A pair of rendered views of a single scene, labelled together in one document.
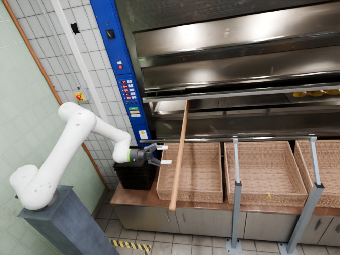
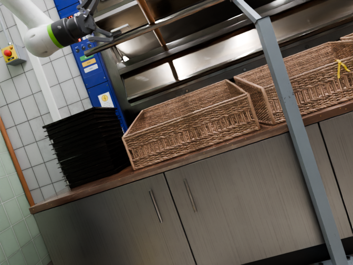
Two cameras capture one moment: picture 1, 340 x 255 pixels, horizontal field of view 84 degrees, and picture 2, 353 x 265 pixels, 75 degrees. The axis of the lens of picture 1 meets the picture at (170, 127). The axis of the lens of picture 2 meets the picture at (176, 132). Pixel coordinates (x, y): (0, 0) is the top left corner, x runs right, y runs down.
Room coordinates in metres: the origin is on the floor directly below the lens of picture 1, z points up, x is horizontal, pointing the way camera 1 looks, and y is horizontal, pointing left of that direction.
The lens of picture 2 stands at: (0.06, 0.12, 0.73)
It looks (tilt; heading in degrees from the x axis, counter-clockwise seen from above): 3 degrees down; 352
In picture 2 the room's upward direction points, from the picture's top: 19 degrees counter-clockwise
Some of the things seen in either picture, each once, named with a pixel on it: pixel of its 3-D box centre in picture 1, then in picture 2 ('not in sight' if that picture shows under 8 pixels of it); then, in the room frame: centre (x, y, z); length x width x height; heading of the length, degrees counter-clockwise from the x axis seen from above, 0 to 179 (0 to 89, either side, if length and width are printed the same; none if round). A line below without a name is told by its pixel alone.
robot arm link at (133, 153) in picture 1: (135, 155); (66, 32); (1.01, 0.27, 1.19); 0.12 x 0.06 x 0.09; 166
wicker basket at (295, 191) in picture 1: (259, 171); (305, 75); (1.04, -0.68, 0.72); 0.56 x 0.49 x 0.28; 75
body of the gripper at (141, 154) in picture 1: (145, 155); (83, 25); (0.98, 0.20, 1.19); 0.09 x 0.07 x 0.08; 76
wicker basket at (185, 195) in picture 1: (190, 170); (187, 117); (1.20, -0.11, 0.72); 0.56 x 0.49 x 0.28; 74
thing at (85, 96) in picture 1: (81, 94); (13, 54); (1.65, 0.73, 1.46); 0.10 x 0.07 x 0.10; 75
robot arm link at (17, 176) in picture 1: (32, 183); not in sight; (0.74, 0.78, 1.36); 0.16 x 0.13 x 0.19; 42
